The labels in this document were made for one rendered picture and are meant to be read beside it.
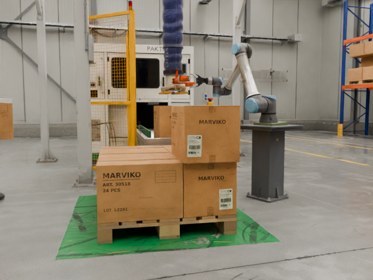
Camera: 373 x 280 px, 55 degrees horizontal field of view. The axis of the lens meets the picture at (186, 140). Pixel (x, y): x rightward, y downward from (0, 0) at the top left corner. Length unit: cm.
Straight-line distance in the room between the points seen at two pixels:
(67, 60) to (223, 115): 1033
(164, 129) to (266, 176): 117
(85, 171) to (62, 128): 788
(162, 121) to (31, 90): 902
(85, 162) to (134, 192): 203
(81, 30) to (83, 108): 90
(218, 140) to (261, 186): 133
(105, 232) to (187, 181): 66
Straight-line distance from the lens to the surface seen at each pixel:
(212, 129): 250
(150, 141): 377
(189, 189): 259
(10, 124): 396
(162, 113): 385
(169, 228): 263
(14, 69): 1264
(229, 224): 273
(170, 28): 416
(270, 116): 368
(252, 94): 357
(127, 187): 253
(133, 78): 451
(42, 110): 665
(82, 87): 446
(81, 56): 449
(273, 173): 370
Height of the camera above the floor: 93
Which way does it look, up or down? 5 degrees down
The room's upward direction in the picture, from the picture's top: straight up
